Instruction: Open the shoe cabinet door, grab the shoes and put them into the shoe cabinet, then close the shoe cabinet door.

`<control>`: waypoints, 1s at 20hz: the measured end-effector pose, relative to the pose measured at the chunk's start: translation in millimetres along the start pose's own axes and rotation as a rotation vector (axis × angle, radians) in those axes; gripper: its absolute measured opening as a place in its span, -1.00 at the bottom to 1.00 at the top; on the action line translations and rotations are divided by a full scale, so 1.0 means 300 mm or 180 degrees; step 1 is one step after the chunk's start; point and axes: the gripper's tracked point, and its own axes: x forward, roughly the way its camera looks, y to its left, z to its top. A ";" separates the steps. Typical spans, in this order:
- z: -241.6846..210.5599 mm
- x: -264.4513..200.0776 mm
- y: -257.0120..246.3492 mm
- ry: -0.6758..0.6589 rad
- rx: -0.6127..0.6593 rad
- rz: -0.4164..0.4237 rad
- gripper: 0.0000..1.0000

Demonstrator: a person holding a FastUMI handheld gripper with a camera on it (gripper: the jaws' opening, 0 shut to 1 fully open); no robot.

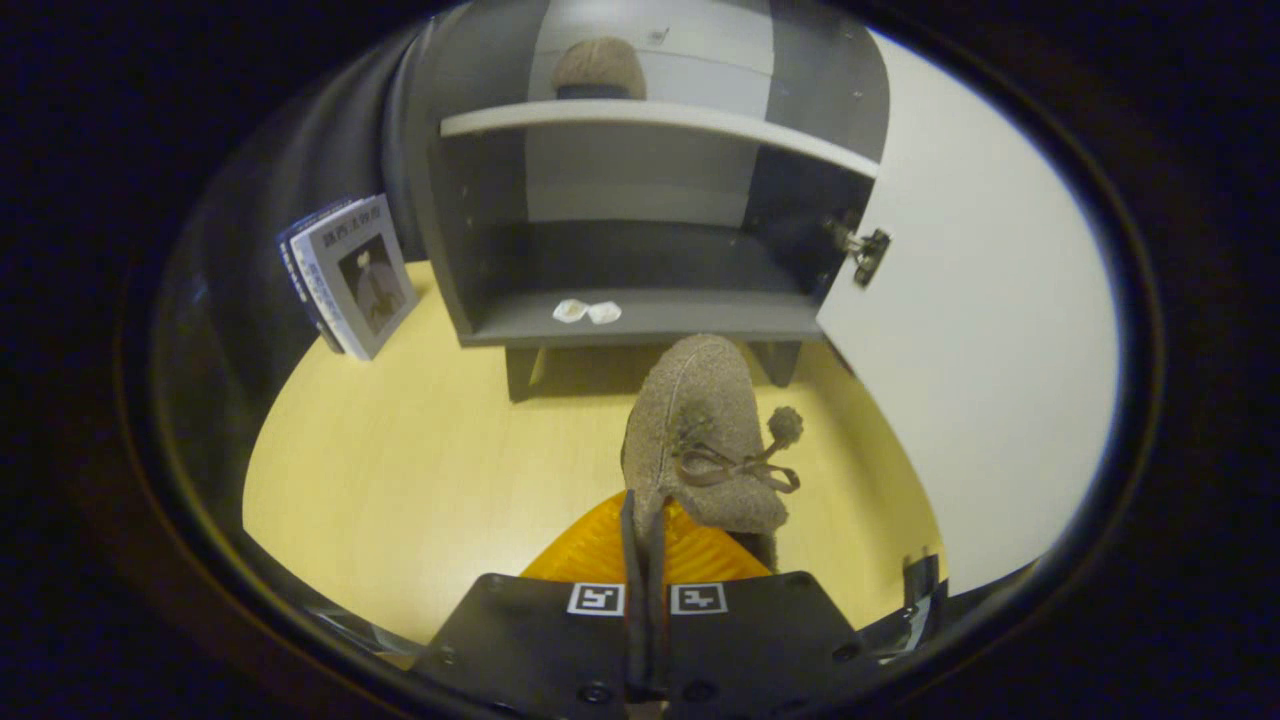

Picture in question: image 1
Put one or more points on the blue spine book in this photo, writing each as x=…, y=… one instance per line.
x=297, y=262

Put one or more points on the small white packet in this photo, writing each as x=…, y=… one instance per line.
x=570, y=311
x=604, y=313

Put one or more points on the black backdrop cloth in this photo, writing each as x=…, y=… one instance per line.
x=250, y=250

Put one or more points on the metal door hinge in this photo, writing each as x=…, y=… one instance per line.
x=868, y=252

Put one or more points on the white shoe cabinet door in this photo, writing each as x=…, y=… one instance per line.
x=980, y=350

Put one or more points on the grey shoe cabinet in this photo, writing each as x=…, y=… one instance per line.
x=700, y=318

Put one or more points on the grey cover book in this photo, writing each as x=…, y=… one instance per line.
x=365, y=280

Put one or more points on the white cabinet shelf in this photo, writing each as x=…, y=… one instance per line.
x=650, y=113

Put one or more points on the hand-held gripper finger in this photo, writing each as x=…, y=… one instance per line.
x=632, y=600
x=657, y=620

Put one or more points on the brown fuzzy shoe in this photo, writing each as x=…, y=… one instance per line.
x=600, y=65
x=700, y=400

